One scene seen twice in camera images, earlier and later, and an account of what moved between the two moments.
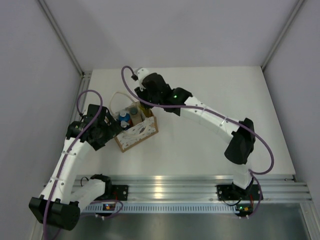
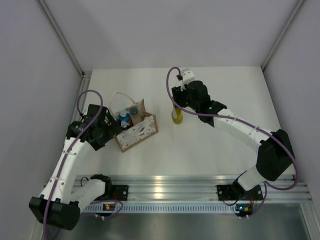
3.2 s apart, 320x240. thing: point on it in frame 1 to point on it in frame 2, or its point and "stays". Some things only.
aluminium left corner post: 61,37 stays
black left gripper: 112,129 stays
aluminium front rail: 155,188 stays
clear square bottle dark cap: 135,115 stays
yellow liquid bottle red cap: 147,112 to 177,114
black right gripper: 139,93 to 178,95
